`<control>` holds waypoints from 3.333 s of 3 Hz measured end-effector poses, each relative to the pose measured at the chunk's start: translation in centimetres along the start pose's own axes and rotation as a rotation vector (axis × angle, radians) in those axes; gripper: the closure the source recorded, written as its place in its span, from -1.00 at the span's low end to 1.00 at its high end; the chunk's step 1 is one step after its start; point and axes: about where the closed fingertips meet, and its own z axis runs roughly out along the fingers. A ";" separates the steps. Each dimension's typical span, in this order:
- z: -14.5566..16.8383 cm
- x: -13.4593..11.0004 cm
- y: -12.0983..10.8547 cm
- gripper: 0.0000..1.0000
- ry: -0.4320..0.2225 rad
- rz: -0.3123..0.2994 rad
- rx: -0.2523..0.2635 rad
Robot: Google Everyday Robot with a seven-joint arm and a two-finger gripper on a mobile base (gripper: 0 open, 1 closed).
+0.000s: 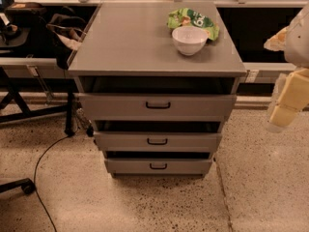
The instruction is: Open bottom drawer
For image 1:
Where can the white bowl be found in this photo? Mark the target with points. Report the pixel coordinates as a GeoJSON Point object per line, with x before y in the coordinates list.
{"type": "Point", "coordinates": [188, 40]}

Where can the black table stand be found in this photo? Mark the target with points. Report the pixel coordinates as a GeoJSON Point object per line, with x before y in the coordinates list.
{"type": "Point", "coordinates": [26, 112]}

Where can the grey middle drawer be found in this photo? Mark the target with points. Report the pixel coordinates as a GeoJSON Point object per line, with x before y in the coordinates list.
{"type": "Point", "coordinates": [161, 136]}

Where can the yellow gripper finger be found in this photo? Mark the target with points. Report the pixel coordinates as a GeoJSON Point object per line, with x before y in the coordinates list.
{"type": "Point", "coordinates": [293, 98]}

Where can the grey bottom drawer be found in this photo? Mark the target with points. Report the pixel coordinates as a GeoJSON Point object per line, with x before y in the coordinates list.
{"type": "Point", "coordinates": [170, 163]}

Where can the grey drawer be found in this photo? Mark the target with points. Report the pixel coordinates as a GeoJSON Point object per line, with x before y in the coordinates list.
{"type": "Point", "coordinates": [170, 163]}
{"type": "Point", "coordinates": [161, 136]}
{"type": "Point", "coordinates": [158, 98]}

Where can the grey drawer cabinet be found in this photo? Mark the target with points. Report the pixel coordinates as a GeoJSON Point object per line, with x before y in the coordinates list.
{"type": "Point", "coordinates": [133, 39]}

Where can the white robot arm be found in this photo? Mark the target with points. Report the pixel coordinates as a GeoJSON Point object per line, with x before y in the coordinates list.
{"type": "Point", "coordinates": [293, 40]}

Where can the black desk with items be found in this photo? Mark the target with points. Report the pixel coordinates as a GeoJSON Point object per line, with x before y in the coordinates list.
{"type": "Point", "coordinates": [26, 31]}

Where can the grey top drawer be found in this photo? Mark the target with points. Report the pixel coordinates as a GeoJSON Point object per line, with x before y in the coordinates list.
{"type": "Point", "coordinates": [158, 98]}

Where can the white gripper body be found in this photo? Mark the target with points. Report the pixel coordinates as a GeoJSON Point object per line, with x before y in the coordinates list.
{"type": "Point", "coordinates": [298, 43]}

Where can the dark bag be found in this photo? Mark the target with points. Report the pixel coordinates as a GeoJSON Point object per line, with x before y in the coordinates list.
{"type": "Point", "coordinates": [67, 32]}

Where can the green snack bag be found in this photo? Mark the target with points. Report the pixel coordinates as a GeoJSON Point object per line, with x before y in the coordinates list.
{"type": "Point", "coordinates": [187, 17]}

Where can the black chair base caster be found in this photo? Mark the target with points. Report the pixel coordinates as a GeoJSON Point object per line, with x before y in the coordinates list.
{"type": "Point", "coordinates": [27, 186]}

